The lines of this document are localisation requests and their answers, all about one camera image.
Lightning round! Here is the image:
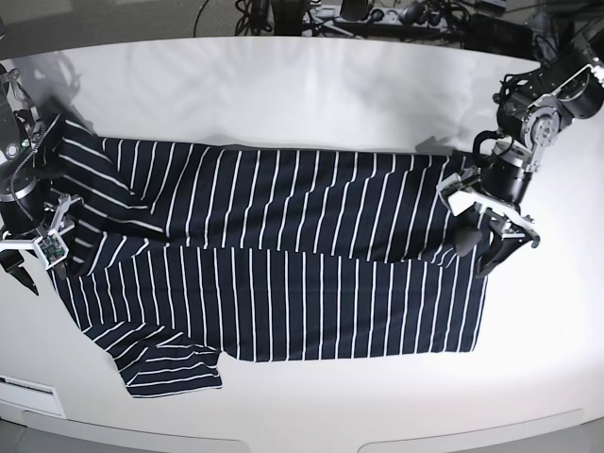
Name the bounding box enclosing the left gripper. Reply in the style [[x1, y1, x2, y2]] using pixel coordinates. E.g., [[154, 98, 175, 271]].
[[436, 172, 541, 278]]

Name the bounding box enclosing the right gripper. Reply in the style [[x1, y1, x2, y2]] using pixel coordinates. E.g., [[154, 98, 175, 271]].
[[0, 193, 90, 295]]

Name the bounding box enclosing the navy white striped T-shirt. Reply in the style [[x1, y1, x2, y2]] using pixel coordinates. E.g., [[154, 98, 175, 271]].
[[36, 114, 486, 398]]

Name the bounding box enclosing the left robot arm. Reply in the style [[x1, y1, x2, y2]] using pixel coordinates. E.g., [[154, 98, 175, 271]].
[[437, 22, 603, 278]]

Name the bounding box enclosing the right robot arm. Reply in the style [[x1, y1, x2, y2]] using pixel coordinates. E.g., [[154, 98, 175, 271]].
[[1, 68, 82, 294]]

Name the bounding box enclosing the white paper label sheet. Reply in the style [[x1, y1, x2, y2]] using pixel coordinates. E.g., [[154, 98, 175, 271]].
[[1, 376, 65, 418]]

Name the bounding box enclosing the black electronics box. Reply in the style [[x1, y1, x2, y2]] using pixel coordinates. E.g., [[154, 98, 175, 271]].
[[463, 14, 533, 59]]

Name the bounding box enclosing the white power strip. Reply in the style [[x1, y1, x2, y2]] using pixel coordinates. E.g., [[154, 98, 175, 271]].
[[309, 5, 446, 32]]

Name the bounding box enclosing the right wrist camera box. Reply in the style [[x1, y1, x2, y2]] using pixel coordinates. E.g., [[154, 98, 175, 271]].
[[34, 230, 69, 270]]

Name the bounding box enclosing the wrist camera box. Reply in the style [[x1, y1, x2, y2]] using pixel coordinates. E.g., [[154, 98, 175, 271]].
[[34, 230, 69, 270], [446, 188, 476, 217]]

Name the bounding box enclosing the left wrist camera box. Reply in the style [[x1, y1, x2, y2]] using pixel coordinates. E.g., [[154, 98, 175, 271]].
[[446, 188, 476, 217]]

